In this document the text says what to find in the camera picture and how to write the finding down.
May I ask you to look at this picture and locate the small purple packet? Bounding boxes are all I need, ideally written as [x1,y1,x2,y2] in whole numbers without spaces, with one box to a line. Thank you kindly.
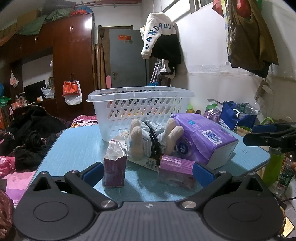
[158,155,196,191]

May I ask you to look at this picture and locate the cardboard boxes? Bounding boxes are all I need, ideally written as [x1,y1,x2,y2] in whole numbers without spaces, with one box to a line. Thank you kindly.
[0,8,42,40]

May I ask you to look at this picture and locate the dark clothes pile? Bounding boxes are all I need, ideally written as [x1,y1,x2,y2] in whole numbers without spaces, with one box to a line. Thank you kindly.
[0,105,67,172]

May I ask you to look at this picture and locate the white lettered hoodie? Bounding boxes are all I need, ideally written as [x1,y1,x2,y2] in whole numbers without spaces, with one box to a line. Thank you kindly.
[140,13,178,59]

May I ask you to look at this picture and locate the green bottle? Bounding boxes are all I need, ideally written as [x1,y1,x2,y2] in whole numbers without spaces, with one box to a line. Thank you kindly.
[262,148,285,188]

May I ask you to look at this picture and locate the beige plush toy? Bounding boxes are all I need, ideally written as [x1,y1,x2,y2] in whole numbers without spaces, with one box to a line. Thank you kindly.
[125,118,185,161]

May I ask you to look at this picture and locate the white charging cable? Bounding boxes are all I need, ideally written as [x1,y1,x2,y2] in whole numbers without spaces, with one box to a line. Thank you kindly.
[232,108,241,131]

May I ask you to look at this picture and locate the grey door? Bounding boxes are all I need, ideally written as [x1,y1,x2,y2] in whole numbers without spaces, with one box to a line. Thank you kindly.
[109,29,149,90]

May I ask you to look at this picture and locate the pink blanket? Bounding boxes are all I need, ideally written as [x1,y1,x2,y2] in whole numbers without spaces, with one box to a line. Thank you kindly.
[0,155,37,207]

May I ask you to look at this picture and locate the black television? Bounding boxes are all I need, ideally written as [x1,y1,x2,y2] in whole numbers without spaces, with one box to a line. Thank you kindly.
[24,80,46,101]

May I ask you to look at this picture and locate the black hanging garment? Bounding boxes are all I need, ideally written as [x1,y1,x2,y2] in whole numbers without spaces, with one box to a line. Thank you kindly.
[150,34,182,70]

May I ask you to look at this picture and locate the tan paper bag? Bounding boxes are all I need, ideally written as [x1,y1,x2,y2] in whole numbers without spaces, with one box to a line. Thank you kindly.
[236,126,252,137]

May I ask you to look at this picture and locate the blue shopping bag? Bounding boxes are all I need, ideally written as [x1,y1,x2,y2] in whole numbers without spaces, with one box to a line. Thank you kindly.
[220,101,257,131]

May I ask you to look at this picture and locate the purple foil bag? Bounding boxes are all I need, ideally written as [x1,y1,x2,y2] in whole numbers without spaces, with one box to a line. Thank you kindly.
[203,108,222,123]

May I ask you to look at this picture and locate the wooden boards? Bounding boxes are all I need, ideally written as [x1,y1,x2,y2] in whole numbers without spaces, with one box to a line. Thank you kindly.
[96,25,110,90]

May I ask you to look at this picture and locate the metal crutches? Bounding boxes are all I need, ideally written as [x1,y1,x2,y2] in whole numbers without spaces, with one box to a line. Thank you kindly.
[149,59,166,85]

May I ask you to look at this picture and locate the large purple tissue pack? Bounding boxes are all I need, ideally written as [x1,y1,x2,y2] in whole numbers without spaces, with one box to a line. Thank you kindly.
[171,113,240,170]

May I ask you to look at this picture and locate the small white hanging bag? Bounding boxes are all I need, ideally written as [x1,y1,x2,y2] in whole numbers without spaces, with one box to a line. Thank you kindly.
[10,71,19,88]

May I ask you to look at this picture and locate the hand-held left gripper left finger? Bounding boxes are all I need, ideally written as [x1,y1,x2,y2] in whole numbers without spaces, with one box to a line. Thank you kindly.
[28,162,118,212]

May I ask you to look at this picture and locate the pale patterned hanging bag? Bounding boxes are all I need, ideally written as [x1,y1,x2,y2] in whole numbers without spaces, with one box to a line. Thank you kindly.
[222,0,237,55]

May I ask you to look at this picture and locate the white plastic basket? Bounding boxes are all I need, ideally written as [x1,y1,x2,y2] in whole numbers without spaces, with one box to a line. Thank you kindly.
[87,86,195,142]

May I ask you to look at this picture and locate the red hanging bag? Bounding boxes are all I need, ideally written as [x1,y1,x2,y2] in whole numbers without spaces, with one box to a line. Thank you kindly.
[212,0,226,18]

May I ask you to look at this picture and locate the clear water bottle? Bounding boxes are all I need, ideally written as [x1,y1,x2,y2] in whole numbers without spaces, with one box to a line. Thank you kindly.
[236,103,261,116]

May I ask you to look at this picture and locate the black and white bag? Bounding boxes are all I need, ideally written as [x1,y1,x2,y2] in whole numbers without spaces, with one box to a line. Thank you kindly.
[159,59,176,76]

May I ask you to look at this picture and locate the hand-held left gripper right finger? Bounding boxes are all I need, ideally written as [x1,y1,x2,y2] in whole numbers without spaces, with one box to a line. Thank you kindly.
[177,162,269,211]

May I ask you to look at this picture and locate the orange and white plastic bag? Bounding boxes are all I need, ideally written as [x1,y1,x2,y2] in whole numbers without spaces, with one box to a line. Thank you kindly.
[62,80,82,106]

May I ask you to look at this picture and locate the brown wooden wardrobe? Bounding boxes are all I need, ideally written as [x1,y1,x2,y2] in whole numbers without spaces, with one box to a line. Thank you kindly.
[0,14,96,121]

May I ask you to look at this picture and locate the green cloth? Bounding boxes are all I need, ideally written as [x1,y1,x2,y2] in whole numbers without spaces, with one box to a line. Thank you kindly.
[16,8,74,35]

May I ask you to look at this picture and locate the white box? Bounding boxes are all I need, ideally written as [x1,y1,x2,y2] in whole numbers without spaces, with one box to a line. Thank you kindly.
[110,130,162,173]

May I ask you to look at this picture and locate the olive hanging cloth bag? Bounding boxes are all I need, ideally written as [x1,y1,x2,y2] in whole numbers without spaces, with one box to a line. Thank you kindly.
[228,0,279,78]

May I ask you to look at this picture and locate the floral bedding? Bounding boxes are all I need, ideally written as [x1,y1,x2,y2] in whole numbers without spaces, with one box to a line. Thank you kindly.
[70,115,99,128]

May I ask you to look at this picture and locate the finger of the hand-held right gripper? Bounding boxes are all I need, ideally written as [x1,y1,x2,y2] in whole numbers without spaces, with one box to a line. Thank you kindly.
[243,132,296,153]
[253,122,296,136]

